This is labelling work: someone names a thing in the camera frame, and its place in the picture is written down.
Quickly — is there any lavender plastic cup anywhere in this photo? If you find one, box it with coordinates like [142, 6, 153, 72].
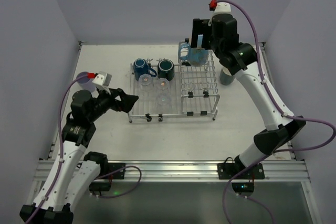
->
[76, 71, 96, 92]

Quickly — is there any grey blue mug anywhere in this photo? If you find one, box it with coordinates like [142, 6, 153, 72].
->
[219, 67, 235, 86]

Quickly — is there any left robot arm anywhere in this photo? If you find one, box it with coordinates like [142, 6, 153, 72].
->
[19, 88, 139, 223]

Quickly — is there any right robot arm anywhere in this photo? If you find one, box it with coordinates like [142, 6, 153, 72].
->
[191, 14, 306, 174]

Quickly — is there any clear glass back left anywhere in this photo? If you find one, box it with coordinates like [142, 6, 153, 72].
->
[138, 74, 154, 92]

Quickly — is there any clear glass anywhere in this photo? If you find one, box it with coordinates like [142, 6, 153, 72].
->
[156, 93, 172, 113]
[155, 78, 170, 93]
[138, 74, 154, 92]

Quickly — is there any light blue ceramic mug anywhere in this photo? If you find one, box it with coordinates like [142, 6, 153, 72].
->
[178, 35, 208, 67]

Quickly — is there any clear glass front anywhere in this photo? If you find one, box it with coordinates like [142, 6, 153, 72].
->
[156, 93, 172, 113]

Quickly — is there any dark blue mug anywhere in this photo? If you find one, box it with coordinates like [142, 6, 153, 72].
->
[133, 58, 157, 81]

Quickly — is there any clear glass back right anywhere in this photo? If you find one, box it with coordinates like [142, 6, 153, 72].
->
[155, 78, 170, 93]

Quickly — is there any dark green mug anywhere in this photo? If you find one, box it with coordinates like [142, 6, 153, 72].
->
[157, 59, 175, 81]

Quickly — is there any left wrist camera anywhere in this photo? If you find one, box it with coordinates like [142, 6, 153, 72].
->
[92, 71, 112, 94]

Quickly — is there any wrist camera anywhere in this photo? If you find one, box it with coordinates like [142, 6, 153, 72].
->
[213, 2, 232, 14]
[92, 71, 112, 94]

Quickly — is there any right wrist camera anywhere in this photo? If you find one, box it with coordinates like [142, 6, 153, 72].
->
[213, 2, 232, 14]

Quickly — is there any silver wire dish rack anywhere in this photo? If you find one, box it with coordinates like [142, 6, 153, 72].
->
[128, 51, 220, 122]

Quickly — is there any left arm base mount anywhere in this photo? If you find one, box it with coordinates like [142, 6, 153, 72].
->
[89, 163, 126, 196]

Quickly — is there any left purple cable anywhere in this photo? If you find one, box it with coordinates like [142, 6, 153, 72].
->
[23, 71, 142, 223]

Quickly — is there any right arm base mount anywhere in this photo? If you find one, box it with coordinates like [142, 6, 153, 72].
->
[217, 157, 266, 197]

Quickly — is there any aluminium frame rail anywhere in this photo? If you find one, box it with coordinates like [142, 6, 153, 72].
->
[34, 158, 312, 183]

